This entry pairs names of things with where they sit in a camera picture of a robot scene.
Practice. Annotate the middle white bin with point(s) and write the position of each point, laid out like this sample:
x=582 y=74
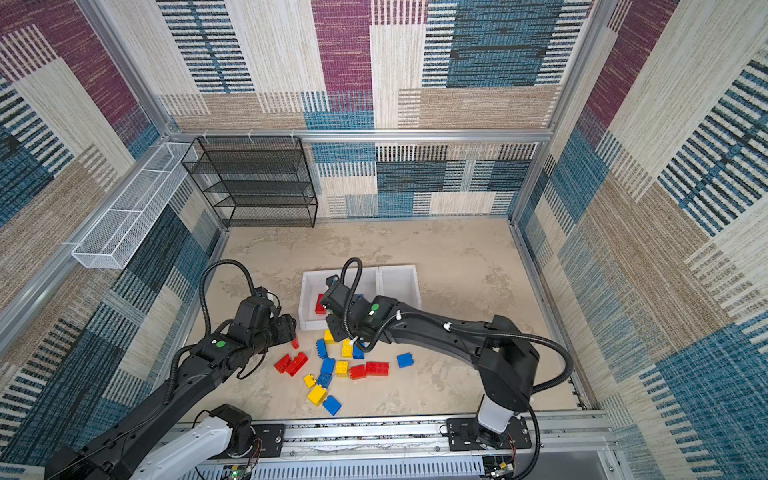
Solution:
x=367 y=287

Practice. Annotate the white wire mesh basket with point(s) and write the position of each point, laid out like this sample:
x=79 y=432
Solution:
x=119 y=232

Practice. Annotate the blue long brick lower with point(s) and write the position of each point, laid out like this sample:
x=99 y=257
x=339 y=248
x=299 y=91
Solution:
x=326 y=373

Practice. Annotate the left white bin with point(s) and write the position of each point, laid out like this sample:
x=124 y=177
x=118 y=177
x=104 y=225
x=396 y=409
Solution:
x=313 y=287

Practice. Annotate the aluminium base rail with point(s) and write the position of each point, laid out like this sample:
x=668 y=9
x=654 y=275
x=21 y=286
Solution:
x=560 y=445

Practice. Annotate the blue long brick left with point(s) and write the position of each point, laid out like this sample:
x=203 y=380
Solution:
x=321 y=349

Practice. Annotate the black wire shelf rack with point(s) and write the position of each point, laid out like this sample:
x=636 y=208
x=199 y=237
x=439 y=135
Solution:
x=254 y=180

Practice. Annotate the red wide brick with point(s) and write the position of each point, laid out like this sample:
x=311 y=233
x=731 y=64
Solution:
x=377 y=369

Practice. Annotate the yellow brick bottom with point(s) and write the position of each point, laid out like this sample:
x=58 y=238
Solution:
x=317 y=395

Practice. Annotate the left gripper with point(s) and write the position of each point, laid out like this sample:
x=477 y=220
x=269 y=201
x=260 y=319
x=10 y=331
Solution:
x=285 y=326

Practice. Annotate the small yellow brick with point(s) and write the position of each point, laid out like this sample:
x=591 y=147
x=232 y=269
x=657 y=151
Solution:
x=309 y=381

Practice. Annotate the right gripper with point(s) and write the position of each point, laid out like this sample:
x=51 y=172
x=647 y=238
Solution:
x=340 y=331

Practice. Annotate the red long brick tall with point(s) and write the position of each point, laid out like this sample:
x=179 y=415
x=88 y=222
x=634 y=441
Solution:
x=320 y=309

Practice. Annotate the red long diagonal brick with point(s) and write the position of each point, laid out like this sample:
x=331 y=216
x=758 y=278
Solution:
x=297 y=364

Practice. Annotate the blue long brick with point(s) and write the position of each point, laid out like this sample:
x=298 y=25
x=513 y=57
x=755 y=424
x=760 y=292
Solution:
x=321 y=349
x=326 y=373

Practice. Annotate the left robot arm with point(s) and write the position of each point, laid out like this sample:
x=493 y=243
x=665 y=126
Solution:
x=132 y=449

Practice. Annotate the blue brick bottom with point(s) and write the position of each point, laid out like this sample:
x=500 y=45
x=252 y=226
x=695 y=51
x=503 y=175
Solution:
x=331 y=405

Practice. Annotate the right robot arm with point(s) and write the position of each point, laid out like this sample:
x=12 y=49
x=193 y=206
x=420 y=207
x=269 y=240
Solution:
x=506 y=363

